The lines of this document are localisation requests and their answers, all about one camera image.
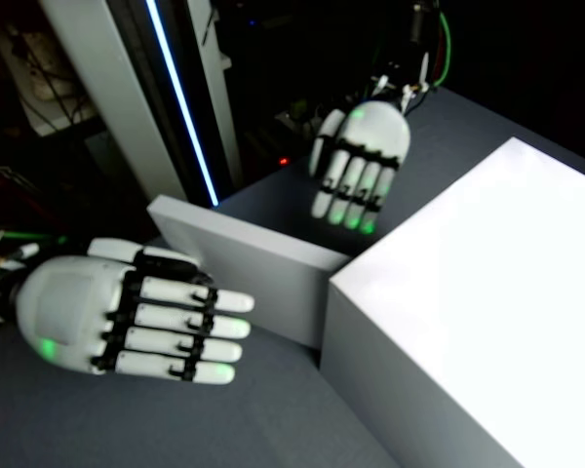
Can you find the grey table cloth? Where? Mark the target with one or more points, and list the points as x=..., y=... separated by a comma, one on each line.
x=127, y=424

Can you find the grey board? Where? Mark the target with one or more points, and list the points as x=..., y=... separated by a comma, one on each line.
x=253, y=273

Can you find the white column with blue light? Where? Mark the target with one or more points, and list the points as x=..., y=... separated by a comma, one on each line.
x=107, y=97

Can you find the large white box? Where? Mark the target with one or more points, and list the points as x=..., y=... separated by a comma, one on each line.
x=468, y=292

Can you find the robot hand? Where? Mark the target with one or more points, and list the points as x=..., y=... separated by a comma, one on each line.
x=63, y=307
x=370, y=131

